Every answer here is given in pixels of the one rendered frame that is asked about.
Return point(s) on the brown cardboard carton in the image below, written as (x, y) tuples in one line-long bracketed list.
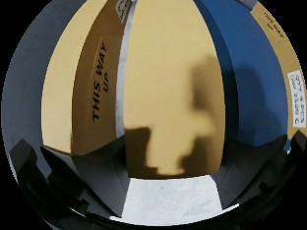
[(292, 73), (174, 110), (78, 107)]

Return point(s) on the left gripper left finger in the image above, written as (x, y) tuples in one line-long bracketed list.
[(103, 172)]

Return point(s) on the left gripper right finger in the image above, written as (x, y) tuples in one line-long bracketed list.
[(240, 165)]

